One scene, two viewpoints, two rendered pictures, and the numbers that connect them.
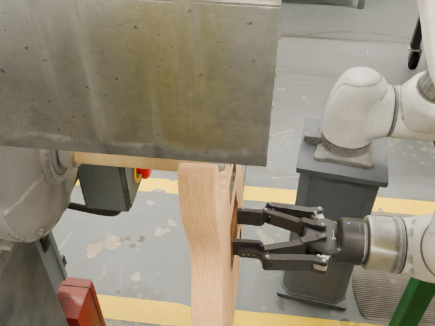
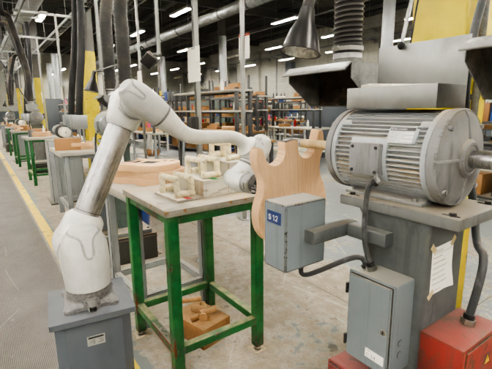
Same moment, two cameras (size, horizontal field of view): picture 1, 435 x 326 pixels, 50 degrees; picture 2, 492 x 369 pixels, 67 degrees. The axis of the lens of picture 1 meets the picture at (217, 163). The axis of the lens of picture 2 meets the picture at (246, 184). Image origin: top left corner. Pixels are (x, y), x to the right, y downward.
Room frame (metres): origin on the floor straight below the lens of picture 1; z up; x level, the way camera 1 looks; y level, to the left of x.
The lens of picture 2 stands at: (1.59, 0.92, 1.38)
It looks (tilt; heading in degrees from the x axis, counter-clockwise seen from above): 11 degrees down; 228
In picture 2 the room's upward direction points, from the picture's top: 1 degrees counter-clockwise
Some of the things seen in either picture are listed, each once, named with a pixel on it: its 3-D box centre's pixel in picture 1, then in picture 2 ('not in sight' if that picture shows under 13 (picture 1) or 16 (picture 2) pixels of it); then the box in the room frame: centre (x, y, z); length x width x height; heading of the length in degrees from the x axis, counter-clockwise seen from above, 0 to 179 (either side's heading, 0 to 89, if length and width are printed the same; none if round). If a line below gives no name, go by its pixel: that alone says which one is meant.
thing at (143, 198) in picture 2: not in sight; (193, 255); (0.44, -0.79, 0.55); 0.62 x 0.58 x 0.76; 83
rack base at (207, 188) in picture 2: not in sight; (202, 184); (0.40, -0.74, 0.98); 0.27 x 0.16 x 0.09; 87
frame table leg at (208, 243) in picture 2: not in sight; (208, 248); (0.16, -1.04, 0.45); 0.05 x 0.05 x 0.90; 83
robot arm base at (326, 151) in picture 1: (339, 140); (89, 293); (1.17, -0.39, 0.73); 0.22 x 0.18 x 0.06; 75
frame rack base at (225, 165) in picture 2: not in sight; (225, 173); (0.25, -0.73, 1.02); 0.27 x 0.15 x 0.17; 87
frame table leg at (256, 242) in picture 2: not in sight; (257, 277); (0.23, -0.49, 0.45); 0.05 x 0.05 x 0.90; 83
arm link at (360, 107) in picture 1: (357, 105); (85, 255); (1.16, -0.42, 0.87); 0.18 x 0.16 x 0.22; 82
